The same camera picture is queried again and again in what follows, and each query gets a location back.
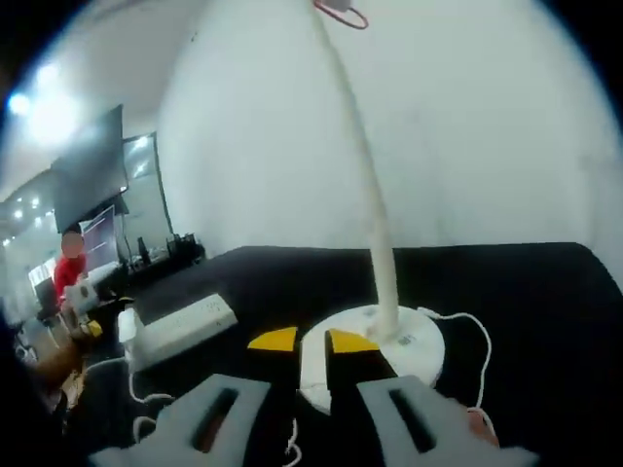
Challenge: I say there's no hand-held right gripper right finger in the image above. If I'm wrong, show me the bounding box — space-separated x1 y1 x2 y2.
325 329 539 467

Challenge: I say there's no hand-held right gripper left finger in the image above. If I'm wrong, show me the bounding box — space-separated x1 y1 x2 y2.
90 326 299 467

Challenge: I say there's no white lamp cable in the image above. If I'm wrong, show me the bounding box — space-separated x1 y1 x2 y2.
127 305 493 466

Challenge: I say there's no white power strip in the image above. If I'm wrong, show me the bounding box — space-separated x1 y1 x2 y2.
127 293 240 374

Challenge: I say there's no white desk lamp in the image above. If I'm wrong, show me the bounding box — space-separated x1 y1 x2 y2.
298 0 447 415

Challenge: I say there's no black background desk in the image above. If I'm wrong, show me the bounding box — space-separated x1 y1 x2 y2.
115 233 209 281

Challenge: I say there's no person's right hand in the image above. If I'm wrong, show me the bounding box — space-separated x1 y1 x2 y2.
464 407 501 449

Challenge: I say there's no open laptop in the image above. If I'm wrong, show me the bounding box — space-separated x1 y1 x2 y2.
79 203 122 269

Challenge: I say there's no black monitor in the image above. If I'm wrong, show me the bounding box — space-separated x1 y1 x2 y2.
50 102 130 235

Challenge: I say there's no white power strip cable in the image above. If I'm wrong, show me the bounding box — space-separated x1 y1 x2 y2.
82 355 131 380

